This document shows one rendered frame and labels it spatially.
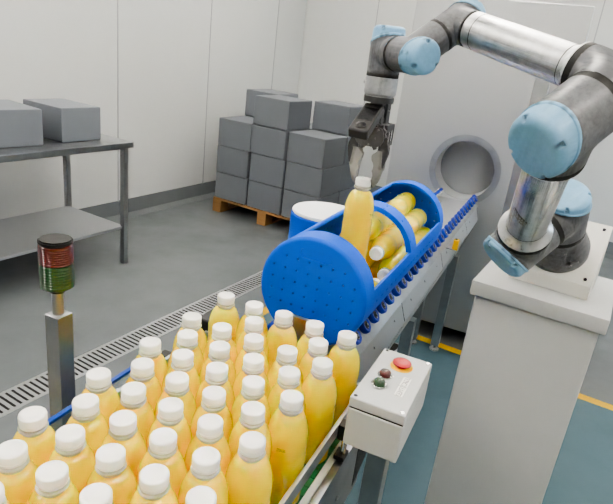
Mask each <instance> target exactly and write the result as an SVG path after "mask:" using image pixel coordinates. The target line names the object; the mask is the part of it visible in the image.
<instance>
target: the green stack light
mask: <svg viewBox="0 0 613 504"><path fill-rule="evenodd" d="M38 272H39V287H40V288H41V289H42V290H44V291H47V292H63V291H67V290H70V289H72V288H73V287H74V286H75V270H74V263H73V264H71V265H70V266H67V267H63V268H46V267H42V266H40V265H39V264H38Z"/></svg>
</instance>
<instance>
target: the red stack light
mask: <svg viewBox="0 0 613 504"><path fill-rule="evenodd" d="M37 255H38V264H39V265H40V266H42V267H46V268H63V267H67V266H70V265H71V264H73V263H74V243H72V244H71V245H69V246H67V247H63V248H45V247H42V246H40V245H39V244H38V243H37Z"/></svg>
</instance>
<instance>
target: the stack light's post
mask: <svg viewBox="0 0 613 504"><path fill-rule="evenodd" d="M64 311H65V313H64V314H63V315H60V316H56V315H53V312H52V311H51V312H48V313H46V314H45V332H46V350H47V368H48V386H49V404H50V418H51V417H52V416H54V415H55V414H57V413H59V412H60V411H62V410H63V409H65V408H66V407H68V406H69V405H71V404H72V400H73V399H74V398H75V369H74V341H73V314H72V312H69V311H67V310H64Z"/></svg>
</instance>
